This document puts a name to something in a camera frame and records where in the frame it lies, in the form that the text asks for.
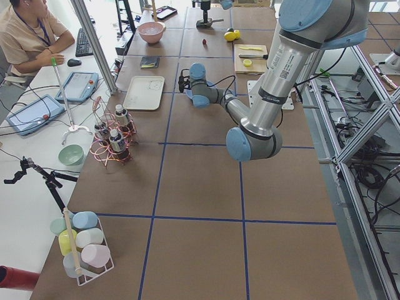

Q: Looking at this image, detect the steel rod black tip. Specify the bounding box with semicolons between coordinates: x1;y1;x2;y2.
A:
239;54;268;60

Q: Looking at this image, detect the lemon half slice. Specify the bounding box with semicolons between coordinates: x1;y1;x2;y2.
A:
242;59;253;68

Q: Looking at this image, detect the seated person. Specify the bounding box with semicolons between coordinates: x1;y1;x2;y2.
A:
1;1;75;76

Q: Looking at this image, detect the aluminium frame post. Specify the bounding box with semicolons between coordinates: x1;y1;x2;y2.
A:
71;0;118;95

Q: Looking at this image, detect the teach pendant far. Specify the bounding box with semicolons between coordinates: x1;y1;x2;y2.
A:
62;72;99;103

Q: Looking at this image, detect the cream bear tray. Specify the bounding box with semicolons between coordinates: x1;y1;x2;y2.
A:
122;76;165;111

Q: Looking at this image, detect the wooden cutting board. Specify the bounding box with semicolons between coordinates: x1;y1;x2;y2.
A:
234;44;268;74

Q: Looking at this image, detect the black tripod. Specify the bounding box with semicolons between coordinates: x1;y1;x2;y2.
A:
3;156;79;216

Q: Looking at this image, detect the green bowl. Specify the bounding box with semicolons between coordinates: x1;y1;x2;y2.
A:
58;144;84;166

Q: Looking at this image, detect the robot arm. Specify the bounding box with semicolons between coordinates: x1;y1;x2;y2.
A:
178;1;369;162
199;0;233;22

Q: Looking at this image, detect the copper wire bottle rack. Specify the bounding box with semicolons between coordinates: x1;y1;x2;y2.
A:
89;96;137;166

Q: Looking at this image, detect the bottle white cap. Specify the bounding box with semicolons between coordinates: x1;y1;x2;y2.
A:
109;129;129;161
115;104;129;127
94;122;109;146

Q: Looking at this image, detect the black keyboard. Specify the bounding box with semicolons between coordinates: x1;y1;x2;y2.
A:
75;28;93;58

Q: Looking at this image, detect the pink cup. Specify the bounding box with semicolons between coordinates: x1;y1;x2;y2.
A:
81;244;111;268

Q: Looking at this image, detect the yellow cup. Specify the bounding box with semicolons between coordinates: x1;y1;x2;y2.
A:
58;229;72;256

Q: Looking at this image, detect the blue plate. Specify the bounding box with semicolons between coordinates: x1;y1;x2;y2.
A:
194;81;236;100

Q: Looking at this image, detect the teach pendant near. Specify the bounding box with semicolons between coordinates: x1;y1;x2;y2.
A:
6;94;65;136

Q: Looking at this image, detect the white cup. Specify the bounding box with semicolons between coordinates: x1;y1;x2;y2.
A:
75;227;104;248

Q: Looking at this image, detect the teach pendant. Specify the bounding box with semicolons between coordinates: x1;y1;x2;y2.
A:
6;94;65;136
62;72;99;103

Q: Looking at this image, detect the reacher grabber stick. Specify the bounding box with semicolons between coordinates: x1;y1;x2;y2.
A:
51;56;93;146

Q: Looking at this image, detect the blue cup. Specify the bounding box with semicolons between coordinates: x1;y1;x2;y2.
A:
72;211;98;229

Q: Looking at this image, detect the white wire cup basket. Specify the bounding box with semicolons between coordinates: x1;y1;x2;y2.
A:
62;208;114;286

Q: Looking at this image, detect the black mouse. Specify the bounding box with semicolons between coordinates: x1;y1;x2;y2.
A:
67;58;82;67

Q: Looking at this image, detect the yellow lemon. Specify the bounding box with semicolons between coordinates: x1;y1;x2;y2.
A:
224;31;237;42
234;29;241;39

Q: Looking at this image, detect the grey yellow cloth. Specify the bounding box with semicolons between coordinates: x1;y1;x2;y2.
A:
140;56;160;69

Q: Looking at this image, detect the yellow plastic knife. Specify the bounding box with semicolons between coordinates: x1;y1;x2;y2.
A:
238;46;263;51

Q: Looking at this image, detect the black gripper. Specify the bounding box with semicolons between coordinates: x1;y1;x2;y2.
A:
200;0;211;21
177;69;191;93

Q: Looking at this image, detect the metal scoop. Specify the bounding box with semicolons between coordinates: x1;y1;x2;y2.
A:
196;18;224;29

